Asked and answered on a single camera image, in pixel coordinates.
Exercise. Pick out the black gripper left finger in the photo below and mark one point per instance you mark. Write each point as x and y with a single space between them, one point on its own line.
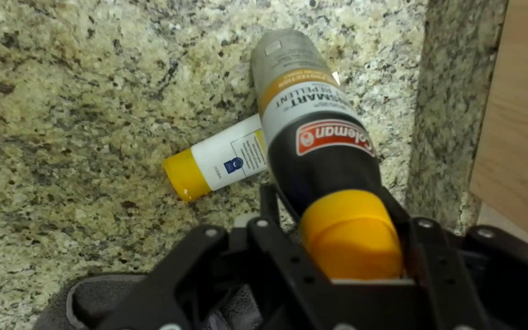
276 263

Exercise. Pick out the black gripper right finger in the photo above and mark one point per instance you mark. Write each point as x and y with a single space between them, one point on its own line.
441 276

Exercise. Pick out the orange cap spray can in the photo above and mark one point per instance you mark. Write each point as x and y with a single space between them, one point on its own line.
320 158

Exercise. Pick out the yellow cap white squeeze tube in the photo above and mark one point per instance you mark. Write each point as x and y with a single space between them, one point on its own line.
221 162

